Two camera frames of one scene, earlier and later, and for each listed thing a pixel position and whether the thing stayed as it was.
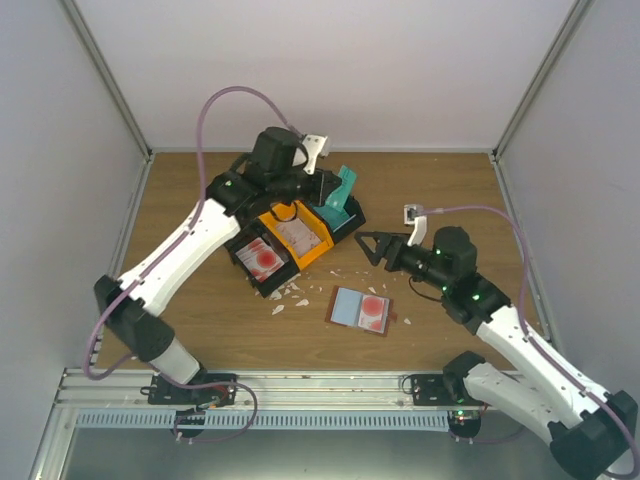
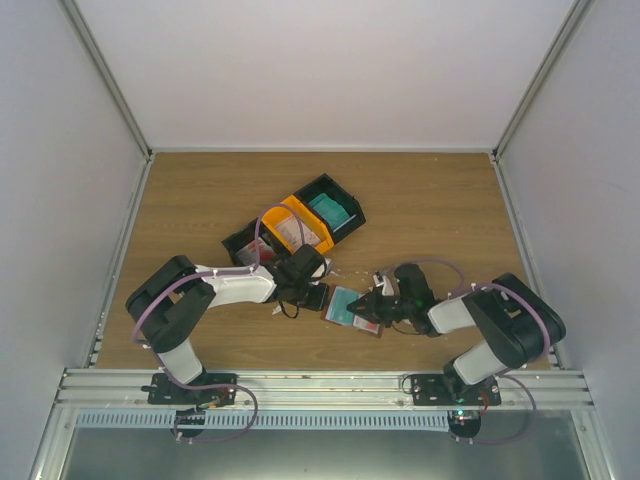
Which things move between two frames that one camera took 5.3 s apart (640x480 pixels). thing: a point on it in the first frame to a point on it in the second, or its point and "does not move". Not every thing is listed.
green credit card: (339, 197) to (337, 310)
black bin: (259, 253) does not move
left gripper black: (324, 179) to (317, 305)
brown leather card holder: (370, 313) does not move
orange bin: (280, 211) does not move
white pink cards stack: (299, 236) does not move
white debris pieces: (312, 145) to (324, 269)
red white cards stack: (260, 259) does not move
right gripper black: (385, 241) to (371, 303)
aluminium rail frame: (123, 390) does not move
